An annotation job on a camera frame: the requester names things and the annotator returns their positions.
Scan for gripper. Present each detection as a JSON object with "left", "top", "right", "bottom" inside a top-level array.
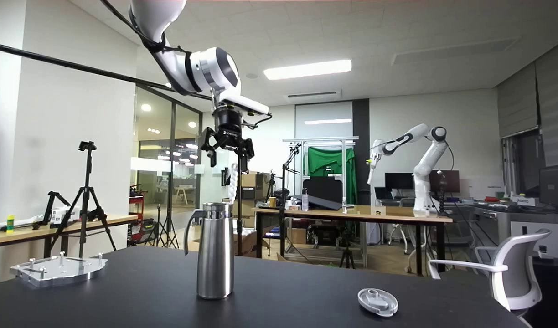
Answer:
[{"left": 199, "top": 106, "right": 256, "bottom": 173}]

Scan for white bottle brush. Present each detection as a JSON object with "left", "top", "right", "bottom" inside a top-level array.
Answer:
[{"left": 227, "top": 163, "right": 240, "bottom": 204}]

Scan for stainless steel flask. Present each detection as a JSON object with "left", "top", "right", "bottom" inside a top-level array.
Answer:
[{"left": 184, "top": 202, "right": 235, "bottom": 300}]

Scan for grey flask lid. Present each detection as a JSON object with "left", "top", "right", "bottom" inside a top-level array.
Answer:
[{"left": 357, "top": 287, "right": 399, "bottom": 318}]

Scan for stack of cardboard boxes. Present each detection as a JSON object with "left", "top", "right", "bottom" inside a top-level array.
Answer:
[{"left": 235, "top": 171, "right": 271, "bottom": 229}]

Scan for black stand with boom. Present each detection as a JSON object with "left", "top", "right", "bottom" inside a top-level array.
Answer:
[{"left": 278, "top": 143, "right": 303, "bottom": 258}]

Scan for green cloth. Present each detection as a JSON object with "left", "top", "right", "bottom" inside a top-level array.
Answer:
[{"left": 307, "top": 146, "right": 357, "bottom": 204}]

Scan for ceiling light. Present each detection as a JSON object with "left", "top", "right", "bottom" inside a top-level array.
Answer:
[{"left": 263, "top": 59, "right": 353, "bottom": 81}]

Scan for wooden table with black legs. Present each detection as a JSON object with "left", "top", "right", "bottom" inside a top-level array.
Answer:
[{"left": 253, "top": 205, "right": 454, "bottom": 277}]

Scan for black pole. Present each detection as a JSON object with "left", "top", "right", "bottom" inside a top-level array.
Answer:
[{"left": 0, "top": 40, "right": 212, "bottom": 101}]

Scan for row of monitors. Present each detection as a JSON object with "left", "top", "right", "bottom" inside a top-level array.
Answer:
[{"left": 384, "top": 170, "right": 461, "bottom": 195}]

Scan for small black tripod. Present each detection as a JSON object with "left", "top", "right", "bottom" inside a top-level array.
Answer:
[{"left": 41, "top": 191, "right": 72, "bottom": 225}]

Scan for wooden side table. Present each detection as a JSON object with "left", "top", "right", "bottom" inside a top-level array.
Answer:
[{"left": 0, "top": 214, "right": 139, "bottom": 259}]

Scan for metal plate with bolts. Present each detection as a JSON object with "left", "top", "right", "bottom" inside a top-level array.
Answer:
[{"left": 10, "top": 251, "right": 109, "bottom": 289}]

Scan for grey desk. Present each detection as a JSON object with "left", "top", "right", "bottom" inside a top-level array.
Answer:
[{"left": 461, "top": 200, "right": 558, "bottom": 260}]

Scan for window blinds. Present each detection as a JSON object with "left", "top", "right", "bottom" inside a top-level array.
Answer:
[{"left": 496, "top": 37, "right": 558, "bottom": 167}]

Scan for white office chair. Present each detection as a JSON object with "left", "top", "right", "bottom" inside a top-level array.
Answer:
[{"left": 427, "top": 228, "right": 553, "bottom": 316}]

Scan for monitor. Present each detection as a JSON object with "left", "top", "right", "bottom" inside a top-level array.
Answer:
[{"left": 538, "top": 164, "right": 558, "bottom": 209}]

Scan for aluminium frame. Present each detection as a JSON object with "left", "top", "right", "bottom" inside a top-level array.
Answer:
[{"left": 282, "top": 135, "right": 360, "bottom": 211}]

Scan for camera on tripod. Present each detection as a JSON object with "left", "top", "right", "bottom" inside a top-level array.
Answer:
[{"left": 51, "top": 141, "right": 117, "bottom": 258}]

